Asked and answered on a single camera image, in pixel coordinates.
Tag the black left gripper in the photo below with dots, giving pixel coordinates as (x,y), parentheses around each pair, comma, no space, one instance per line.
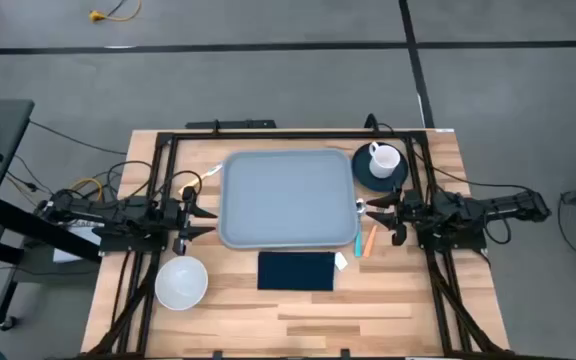
(175,220)

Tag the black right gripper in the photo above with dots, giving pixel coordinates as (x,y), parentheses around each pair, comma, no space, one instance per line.
(410,212)

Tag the dark blue plate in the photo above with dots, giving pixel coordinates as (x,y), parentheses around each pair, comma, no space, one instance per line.
(363,172)

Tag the white ceramic mug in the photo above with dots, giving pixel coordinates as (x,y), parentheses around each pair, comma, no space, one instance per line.
(385,160)

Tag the white ribbed bowl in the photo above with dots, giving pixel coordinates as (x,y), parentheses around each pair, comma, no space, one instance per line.
(181,283)

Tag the navy blue cloth napkin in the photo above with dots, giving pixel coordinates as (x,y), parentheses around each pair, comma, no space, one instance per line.
(295,271)

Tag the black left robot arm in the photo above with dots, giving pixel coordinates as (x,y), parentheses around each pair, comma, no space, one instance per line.
(118,210)

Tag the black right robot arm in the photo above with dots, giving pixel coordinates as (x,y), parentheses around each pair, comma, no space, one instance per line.
(493,205)

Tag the grey plastic tray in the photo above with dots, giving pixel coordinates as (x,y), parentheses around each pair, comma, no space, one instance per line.
(288,200)

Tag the black power strip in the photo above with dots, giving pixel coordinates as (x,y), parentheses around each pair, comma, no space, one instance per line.
(233,124)

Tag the white paper sheet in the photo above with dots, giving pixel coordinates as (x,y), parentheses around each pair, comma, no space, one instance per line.
(85,235)

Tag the black desk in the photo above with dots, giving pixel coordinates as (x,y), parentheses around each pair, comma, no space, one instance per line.
(3,130)

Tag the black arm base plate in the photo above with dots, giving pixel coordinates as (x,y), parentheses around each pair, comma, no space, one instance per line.
(133,243)
(463,242)

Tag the black metal table frame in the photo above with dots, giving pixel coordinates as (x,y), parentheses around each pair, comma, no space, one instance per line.
(293,135)

